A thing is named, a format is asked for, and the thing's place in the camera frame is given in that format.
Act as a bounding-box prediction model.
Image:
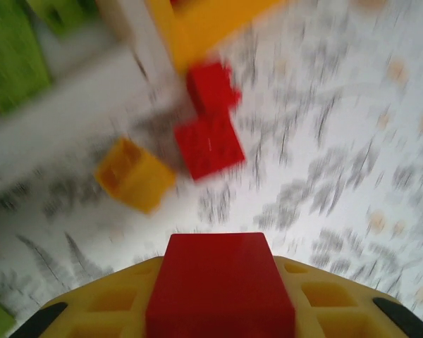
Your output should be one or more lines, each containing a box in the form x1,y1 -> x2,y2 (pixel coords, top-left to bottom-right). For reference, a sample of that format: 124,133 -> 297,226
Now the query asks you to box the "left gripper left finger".
19,256 -> 163,338

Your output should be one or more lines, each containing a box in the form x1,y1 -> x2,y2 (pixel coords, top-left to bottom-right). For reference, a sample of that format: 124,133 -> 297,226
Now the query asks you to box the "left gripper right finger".
274,256 -> 423,338

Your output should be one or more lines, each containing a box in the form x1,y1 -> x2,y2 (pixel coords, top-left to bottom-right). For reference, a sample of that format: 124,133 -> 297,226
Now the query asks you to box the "red lego brick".
173,114 -> 247,181
145,232 -> 298,338
185,61 -> 243,117

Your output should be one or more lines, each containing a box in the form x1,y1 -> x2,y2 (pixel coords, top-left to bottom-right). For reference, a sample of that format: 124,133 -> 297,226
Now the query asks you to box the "orange lego brick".
94,137 -> 176,215

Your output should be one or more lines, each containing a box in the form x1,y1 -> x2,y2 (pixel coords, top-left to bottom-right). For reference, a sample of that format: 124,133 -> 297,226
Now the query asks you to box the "long green lego brick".
0,0 -> 53,114

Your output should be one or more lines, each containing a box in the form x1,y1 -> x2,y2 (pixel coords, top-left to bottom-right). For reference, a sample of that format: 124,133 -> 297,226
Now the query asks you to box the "floral tablecloth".
0,0 -> 423,338

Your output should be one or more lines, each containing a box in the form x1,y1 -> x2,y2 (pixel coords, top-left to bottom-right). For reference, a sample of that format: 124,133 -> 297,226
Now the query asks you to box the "white plastic bin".
0,0 -> 179,201

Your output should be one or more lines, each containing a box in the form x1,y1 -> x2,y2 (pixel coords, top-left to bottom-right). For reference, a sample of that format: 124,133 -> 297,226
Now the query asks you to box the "orange plastic bin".
146,0 -> 286,73

